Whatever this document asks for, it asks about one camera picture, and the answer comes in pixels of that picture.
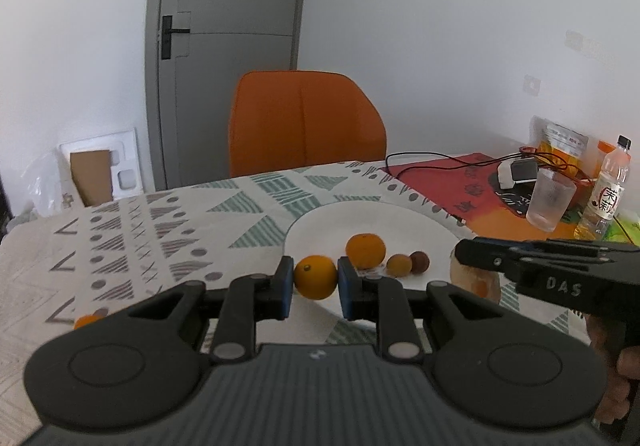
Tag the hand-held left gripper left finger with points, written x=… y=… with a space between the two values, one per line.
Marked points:
x=286 y=287

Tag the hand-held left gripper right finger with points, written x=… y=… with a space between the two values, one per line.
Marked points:
x=345 y=287

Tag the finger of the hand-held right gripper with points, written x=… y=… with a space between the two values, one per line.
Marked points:
x=485 y=253

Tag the large orange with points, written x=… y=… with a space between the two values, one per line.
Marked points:
x=365 y=251
x=315 y=277

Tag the yellow-green plum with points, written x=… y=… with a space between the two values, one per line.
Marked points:
x=399 y=265

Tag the white ceramic bowl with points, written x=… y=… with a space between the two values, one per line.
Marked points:
x=320 y=231

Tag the dark red plum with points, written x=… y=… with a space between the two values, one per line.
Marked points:
x=419 y=261

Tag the person's right hand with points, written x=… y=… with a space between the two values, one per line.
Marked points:
x=630 y=368

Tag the clear plastic cup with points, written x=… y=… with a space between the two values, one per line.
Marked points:
x=550 y=201

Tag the white charger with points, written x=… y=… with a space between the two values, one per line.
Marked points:
x=506 y=174

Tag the red table mat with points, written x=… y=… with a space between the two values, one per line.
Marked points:
x=440 y=182

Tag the yellow tea bottle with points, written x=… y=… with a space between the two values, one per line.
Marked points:
x=606 y=196

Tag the orange-capped bottle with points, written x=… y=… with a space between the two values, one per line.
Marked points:
x=602 y=156

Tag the yellow snack packet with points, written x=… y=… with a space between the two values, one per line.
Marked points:
x=562 y=142

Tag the orange chair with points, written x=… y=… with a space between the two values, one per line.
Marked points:
x=305 y=121

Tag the small orange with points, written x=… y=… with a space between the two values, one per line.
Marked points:
x=86 y=321

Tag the white foam packaging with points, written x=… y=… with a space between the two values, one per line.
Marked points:
x=125 y=161

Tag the brown cardboard piece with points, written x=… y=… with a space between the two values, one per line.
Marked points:
x=91 y=176

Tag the grey door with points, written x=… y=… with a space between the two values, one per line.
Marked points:
x=225 y=51

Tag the clear plastic bag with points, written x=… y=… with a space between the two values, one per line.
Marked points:
x=42 y=188

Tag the white wall outlet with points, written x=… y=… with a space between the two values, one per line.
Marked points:
x=531 y=84

